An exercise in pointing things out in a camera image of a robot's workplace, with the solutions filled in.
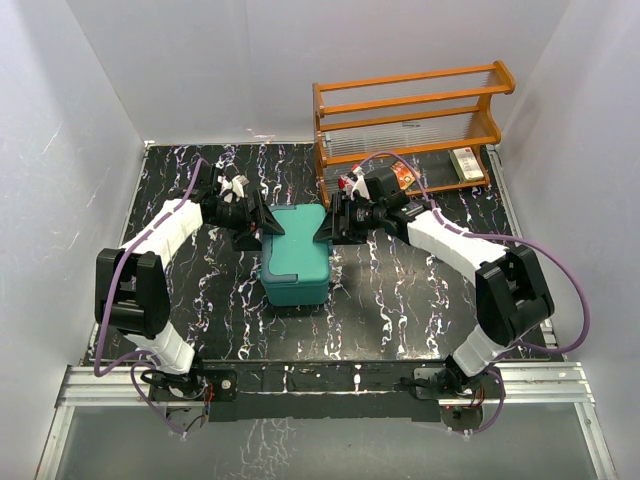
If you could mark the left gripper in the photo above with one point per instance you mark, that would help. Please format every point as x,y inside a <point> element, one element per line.
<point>259,218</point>

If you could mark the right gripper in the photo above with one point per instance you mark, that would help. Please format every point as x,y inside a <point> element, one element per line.
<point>330,230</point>

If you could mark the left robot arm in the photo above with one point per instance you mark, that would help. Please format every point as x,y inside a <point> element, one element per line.
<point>131,293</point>

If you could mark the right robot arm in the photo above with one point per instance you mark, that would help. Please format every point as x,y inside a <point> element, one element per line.
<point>512,295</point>

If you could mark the red white medicine box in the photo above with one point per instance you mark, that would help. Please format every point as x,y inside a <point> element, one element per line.
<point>345,183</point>

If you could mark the white green medicine box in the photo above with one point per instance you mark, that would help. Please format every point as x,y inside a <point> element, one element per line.
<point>466,165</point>

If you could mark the orange snack packet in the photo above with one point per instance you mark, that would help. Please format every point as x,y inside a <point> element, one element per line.
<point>405,176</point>

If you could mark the wooden shelf rack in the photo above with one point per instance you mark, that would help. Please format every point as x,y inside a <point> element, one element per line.
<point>422,115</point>

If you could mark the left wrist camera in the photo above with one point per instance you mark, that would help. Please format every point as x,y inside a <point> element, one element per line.
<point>235,189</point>

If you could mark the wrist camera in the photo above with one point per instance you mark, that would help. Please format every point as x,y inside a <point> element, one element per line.
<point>235,189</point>
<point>355,183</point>

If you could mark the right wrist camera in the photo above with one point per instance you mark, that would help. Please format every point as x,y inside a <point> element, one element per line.
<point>355,183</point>

